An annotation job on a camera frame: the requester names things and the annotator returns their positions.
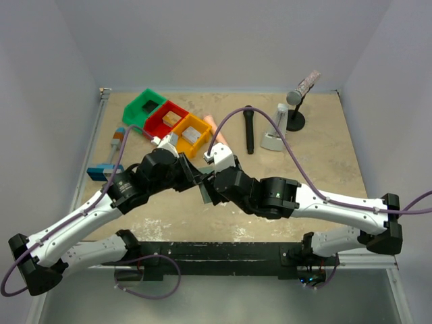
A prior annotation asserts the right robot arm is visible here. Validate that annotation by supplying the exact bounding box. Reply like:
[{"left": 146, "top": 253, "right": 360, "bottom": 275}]
[{"left": 200, "top": 167, "right": 403, "bottom": 265}]

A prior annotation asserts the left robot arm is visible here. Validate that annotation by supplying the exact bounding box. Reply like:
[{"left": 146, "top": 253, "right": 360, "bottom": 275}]
[{"left": 8, "top": 148, "right": 206, "bottom": 296}]

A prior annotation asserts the glitter microphone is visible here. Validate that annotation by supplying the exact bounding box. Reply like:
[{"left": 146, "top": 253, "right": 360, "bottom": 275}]
[{"left": 286, "top": 70, "right": 321, "bottom": 106}]

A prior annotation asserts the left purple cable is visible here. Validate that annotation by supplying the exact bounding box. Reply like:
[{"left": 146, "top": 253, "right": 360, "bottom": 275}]
[{"left": 0, "top": 125, "right": 159, "bottom": 298}]

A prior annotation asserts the block in yellow bin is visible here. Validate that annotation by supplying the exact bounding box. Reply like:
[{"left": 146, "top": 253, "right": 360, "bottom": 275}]
[{"left": 182, "top": 126, "right": 201, "bottom": 145}]

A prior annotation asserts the black microphone stand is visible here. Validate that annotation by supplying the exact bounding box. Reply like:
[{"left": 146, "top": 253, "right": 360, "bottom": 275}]
[{"left": 286, "top": 86, "right": 305, "bottom": 132}]

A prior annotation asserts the black microphone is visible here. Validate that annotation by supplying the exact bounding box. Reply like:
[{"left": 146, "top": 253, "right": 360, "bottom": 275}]
[{"left": 243, "top": 105, "right": 254, "bottom": 155}]

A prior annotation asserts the yellow plastic bin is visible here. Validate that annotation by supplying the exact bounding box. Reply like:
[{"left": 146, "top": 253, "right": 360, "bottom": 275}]
[{"left": 172, "top": 113, "right": 211, "bottom": 159}]

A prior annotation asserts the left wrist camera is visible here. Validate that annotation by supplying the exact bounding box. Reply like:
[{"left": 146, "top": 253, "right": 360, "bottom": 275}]
[{"left": 151, "top": 132, "right": 179, "bottom": 157}]

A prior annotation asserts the toy block hammer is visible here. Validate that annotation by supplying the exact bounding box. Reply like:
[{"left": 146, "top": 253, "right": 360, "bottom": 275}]
[{"left": 86, "top": 127, "right": 126, "bottom": 182}]

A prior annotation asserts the aluminium frame rail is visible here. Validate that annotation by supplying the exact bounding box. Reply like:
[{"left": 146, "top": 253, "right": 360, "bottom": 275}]
[{"left": 25, "top": 88, "right": 113, "bottom": 323}]

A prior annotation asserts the grey metronome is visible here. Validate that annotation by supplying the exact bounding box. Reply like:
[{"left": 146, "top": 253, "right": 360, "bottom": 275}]
[{"left": 261, "top": 103, "right": 288, "bottom": 151}]

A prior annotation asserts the sage green card holder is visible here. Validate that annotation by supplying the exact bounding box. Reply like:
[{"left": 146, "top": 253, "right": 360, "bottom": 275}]
[{"left": 198, "top": 166, "right": 219, "bottom": 206}]

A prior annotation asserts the pink microphone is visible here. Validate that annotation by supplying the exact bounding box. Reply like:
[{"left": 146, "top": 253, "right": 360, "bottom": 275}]
[{"left": 203, "top": 114, "right": 228, "bottom": 146}]

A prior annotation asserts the block in red bin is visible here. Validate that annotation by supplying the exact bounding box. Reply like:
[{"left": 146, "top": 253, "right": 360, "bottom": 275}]
[{"left": 162, "top": 111, "right": 182, "bottom": 127}]

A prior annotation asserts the green plastic bin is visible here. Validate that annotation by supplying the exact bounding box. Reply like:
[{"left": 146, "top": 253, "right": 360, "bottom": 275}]
[{"left": 122, "top": 88, "right": 167, "bottom": 130}]

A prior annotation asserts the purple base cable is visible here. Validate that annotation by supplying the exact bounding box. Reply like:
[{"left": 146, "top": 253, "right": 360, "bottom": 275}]
[{"left": 113, "top": 253, "right": 183, "bottom": 299}]

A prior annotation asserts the red plastic bin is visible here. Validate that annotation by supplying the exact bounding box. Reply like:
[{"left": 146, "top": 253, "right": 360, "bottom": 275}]
[{"left": 144, "top": 101, "right": 189, "bottom": 138}]

